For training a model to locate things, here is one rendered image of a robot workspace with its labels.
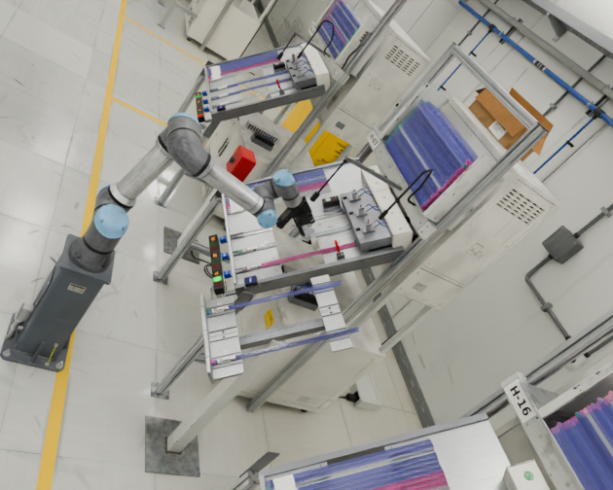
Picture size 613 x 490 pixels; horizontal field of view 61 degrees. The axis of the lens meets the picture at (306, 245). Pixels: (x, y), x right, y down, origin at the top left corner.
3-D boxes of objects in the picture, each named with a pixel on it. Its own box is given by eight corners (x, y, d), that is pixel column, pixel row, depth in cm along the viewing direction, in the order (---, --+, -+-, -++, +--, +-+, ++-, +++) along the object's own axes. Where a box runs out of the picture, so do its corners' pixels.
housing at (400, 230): (393, 260, 220) (393, 235, 210) (361, 191, 255) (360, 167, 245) (412, 255, 220) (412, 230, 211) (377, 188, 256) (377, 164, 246)
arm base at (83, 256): (65, 264, 187) (76, 246, 183) (72, 237, 198) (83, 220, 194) (106, 278, 195) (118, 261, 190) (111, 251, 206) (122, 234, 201)
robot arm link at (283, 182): (269, 172, 205) (289, 164, 205) (278, 192, 213) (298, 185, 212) (271, 184, 200) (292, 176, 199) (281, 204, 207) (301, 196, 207)
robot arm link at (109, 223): (81, 245, 185) (96, 218, 179) (87, 221, 195) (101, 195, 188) (114, 257, 191) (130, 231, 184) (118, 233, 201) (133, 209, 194)
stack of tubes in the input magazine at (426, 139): (421, 209, 206) (471, 158, 194) (382, 142, 242) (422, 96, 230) (442, 221, 212) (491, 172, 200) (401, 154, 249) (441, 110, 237)
